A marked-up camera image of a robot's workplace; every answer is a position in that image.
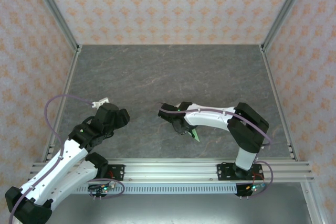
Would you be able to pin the aluminium mounting rail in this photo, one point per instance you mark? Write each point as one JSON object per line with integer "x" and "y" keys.
{"x": 170, "y": 171}

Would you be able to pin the aluminium frame post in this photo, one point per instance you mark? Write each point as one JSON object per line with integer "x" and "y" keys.
{"x": 56, "y": 14}
{"x": 284, "y": 14}

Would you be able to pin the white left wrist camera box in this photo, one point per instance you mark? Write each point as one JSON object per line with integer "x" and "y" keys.
{"x": 101, "y": 102}

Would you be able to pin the light green paper sheet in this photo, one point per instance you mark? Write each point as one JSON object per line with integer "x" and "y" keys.
{"x": 195, "y": 136}

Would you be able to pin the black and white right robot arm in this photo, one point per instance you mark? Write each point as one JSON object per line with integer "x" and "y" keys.
{"x": 207, "y": 119}

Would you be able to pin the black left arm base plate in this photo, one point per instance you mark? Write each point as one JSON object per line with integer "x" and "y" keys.
{"x": 118, "y": 171}

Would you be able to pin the circuit board with LEDs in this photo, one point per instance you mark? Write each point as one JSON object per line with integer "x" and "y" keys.
{"x": 105, "y": 188}
{"x": 254, "y": 188}

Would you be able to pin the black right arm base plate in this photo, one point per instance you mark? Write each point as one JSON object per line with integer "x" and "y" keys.
{"x": 225, "y": 172}

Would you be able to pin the aluminium frame leg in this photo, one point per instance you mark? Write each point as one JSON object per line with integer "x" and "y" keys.
{"x": 311, "y": 203}

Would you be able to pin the aluminium table side rail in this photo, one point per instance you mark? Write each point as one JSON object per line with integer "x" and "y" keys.
{"x": 274, "y": 87}
{"x": 69, "y": 77}

